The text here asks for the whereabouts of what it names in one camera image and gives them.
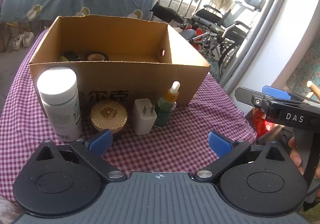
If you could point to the black wheelchair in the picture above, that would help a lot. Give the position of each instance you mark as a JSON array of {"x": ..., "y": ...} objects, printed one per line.
[{"x": 217, "y": 36}]

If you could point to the white shoe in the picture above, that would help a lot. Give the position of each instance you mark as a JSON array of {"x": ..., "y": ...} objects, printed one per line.
[
  {"x": 27, "y": 39},
  {"x": 18, "y": 42}
]

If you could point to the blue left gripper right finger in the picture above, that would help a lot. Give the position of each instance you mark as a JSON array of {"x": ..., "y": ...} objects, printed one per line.
[{"x": 220, "y": 144}]

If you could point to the white charger plug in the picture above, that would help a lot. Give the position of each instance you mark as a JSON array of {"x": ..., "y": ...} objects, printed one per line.
[{"x": 143, "y": 116}]

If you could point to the brown cardboard box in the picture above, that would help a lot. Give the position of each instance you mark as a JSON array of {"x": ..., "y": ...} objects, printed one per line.
[{"x": 145, "y": 58}]

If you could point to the green dropper bottle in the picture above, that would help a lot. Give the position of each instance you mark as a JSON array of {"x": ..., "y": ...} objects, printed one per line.
[{"x": 166, "y": 105}]

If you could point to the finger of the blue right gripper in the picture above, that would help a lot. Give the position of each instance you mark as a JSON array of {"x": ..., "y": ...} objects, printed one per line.
[{"x": 281, "y": 94}]

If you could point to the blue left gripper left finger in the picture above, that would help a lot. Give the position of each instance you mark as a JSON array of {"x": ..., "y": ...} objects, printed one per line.
[{"x": 100, "y": 143}]

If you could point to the white supplement bottle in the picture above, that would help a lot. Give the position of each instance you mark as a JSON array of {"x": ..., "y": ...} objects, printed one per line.
[{"x": 58, "y": 90}]

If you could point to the person's right hand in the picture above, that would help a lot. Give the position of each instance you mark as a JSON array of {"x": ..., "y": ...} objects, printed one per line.
[{"x": 294, "y": 155}]

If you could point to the purple checkered tablecloth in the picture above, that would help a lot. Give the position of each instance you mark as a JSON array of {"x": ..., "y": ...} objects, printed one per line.
[{"x": 181, "y": 145}]

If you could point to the gold round tin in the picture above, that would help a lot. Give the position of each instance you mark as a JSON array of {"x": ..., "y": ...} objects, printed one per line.
[{"x": 108, "y": 114}]

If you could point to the black tape roll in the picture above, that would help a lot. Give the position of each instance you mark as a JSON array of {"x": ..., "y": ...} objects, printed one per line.
[{"x": 96, "y": 56}]

